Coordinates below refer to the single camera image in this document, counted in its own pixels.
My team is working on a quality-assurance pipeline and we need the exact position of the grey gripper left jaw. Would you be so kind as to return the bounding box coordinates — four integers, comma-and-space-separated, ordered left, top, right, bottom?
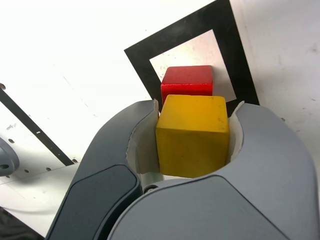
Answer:
46, 99, 166, 240

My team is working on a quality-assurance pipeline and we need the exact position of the yellow cube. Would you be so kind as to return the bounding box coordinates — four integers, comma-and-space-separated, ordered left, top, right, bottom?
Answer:
155, 94, 230, 179

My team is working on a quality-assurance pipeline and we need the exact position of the black tape square outline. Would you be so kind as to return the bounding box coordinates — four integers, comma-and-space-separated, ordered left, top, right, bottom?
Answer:
124, 0, 260, 112

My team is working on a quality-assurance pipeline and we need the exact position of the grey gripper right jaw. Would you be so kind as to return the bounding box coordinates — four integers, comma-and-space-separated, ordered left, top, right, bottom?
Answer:
107, 100, 318, 240

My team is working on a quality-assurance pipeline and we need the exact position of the black tape strip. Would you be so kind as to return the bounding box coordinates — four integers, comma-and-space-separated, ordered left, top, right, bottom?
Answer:
0, 87, 76, 167

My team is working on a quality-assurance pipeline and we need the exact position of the red cube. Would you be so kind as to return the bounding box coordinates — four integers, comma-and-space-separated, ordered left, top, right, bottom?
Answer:
160, 65, 215, 105

